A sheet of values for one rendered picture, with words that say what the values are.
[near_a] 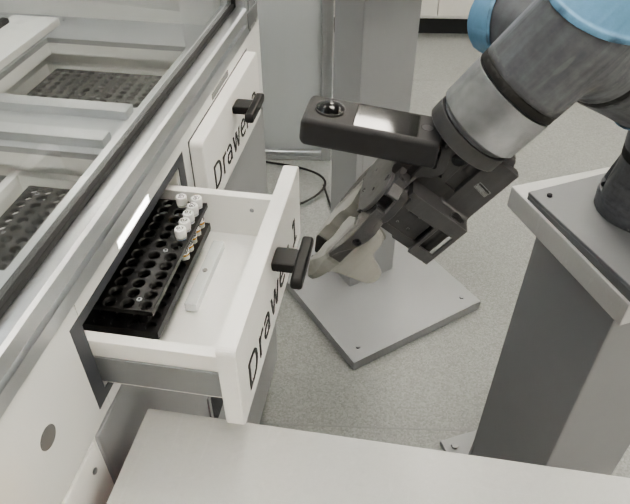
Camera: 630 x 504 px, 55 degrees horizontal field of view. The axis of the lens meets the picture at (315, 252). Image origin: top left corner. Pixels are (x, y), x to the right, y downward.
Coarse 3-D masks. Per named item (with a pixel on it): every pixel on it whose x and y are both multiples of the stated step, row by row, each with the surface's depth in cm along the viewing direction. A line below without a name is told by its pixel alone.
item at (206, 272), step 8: (216, 248) 73; (224, 248) 74; (208, 256) 72; (216, 256) 72; (208, 264) 70; (216, 264) 72; (200, 272) 69; (208, 272) 69; (200, 280) 68; (208, 280) 69; (192, 288) 67; (200, 288) 67; (192, 296) 67; (200, 296) 67; (184, 304) 66; (192, 304) 66; (200, 304) 67
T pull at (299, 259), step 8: (304, 240) 64; (312, 240) 64; (280, 248) 63; (288, 248) 63; (304, 248) 63; (312, 248) 64; (280, 256) 62; (288, 256) 62; (296, 256) 62; (304, 256) 62; (272, 264) 61; (280, 264) 61; (288, 264) 61; (296, 264) 61; (304, 264) 61; (288, 272) 62; (296, 272) 60; (304, 272) 60; (296, 280) 59; (296, 288) 60
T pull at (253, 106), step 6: (258, 96) 88; (240, 102) 87; (246, 102) 87; (252, 102) 87; (258, 102) 87; (234, 108) 86; (240, 108) 86; (246, 108) 86; (252, 108) 86; (258, 108) 87; (246, 114) 84; (252, 114) 85; (246, 120) 85; (252, 120) 85
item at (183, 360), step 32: (192, 192) 73; (224, 192) 73; (224, 224) 76; (256, 224) 75; (224, 256) 73; (224, 288) 69; (192, 320) 65; (224, 320) 65; (96, 352) 57; (128, 352) 56; (160, 352) 55; (192, 352) 55; (128, 384) 59; (160, 384) 58; (192, 384) 57
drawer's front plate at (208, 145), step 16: (240, 64) 93; (256, 64) 98; (240, 80) 89; (256, 80) 99; (224, 96) 85; (240, 96) 90; (208, 112) 81; (224, 112) 83; (208, 128) 78; (224, 128) 84; (240, 128) 92; (192, 144) 76; (208, 144) 78; (224, 144) 85; (240, 144) 93; (192, 160) 77; (208, 160) 79; (208, 176) 79; (224, 176) 87
